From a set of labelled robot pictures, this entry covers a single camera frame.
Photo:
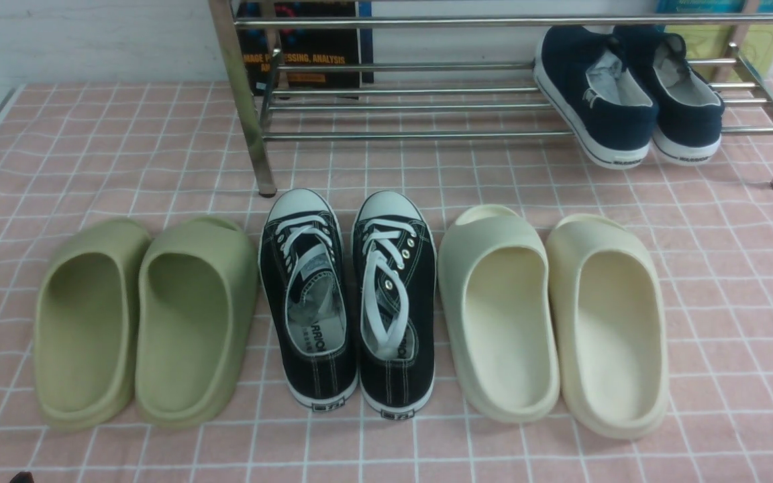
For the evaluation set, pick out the navy slip-on shoe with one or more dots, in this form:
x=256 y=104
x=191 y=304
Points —
x=689 y=123
x=589 y=81

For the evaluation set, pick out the stainless steel shoe rack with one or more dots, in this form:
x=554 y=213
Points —
x=255 y=116

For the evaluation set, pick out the black canvas sneaker right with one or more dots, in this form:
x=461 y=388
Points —
x=394 y=266

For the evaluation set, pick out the black canvas sneaker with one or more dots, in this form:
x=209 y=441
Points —
x=302 y=270
x=394 y=266

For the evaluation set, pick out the black canvas sneaker left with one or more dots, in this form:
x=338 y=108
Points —
x=302 y=270

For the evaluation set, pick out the cream slipper left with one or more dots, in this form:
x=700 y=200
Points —
x=493 y=275

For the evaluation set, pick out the cream slipper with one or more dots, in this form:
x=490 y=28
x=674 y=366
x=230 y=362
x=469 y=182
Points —
x=493 y=275
x=609 y=320

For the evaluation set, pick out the green slipper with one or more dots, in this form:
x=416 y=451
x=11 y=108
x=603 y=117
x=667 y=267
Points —
x=86 y=325
x=197 y=287

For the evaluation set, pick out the black image processing book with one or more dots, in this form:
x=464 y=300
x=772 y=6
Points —
x=305 y=47

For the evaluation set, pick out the cream slipper right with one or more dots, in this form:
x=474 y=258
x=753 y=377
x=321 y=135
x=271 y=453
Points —
x=609 y=320

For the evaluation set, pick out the green slipper far left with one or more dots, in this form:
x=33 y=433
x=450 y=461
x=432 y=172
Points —
x=86 y=325

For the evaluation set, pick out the yellow teal book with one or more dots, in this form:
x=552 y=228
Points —
x=711 y=41

